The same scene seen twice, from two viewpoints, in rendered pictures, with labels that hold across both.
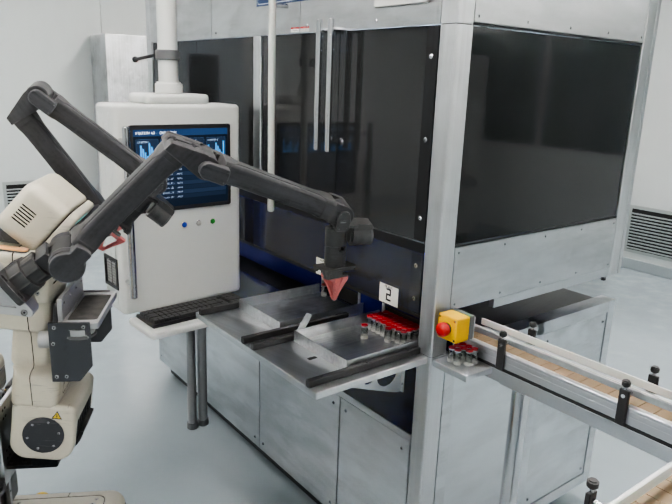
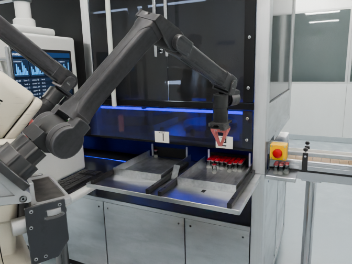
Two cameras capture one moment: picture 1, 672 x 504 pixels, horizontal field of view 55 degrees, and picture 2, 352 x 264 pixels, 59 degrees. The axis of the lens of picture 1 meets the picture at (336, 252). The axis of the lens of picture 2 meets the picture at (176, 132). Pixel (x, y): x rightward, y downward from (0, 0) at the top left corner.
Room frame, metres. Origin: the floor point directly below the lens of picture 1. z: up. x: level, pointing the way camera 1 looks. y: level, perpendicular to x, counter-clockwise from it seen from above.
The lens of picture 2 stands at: (0.66, 0.68, 1.38)
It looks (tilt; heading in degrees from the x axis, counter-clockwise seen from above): 12 degrees down; 334
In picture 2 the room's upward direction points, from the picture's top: 1 degrees counter-clockwise
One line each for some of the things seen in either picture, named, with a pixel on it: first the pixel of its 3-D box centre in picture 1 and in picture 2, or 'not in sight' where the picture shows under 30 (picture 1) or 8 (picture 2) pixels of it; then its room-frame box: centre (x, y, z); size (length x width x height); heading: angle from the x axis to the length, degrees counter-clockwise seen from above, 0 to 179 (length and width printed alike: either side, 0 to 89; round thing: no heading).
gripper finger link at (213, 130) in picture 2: (337, 282); (221, 133); (1.66, -0.01, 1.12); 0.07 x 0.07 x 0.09; 38
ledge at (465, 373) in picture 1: (465, 365); (282, 174); (1.70, -0.38, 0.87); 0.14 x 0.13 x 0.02; 128
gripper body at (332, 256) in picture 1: (334, 258); (220, 116); (1.66, 0.00, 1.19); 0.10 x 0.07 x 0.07; 128
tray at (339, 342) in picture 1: (364, 338); (218, 172); (1.81, -0.10, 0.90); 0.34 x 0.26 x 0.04; 128
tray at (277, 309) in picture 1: (301, 305); (154, 164); (2.08, 0.11, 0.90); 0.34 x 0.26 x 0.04; 128
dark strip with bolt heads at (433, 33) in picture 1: (422, 176); (248, 61); (1.79, -0.23, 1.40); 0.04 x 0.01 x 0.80; 38
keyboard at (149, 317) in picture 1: (195, 308); (69, 184); (2.23, 0.51, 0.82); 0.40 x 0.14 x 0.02; 131
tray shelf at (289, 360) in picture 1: (312, 333); (178, 177); (1.91, 0.06, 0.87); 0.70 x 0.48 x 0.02; 38
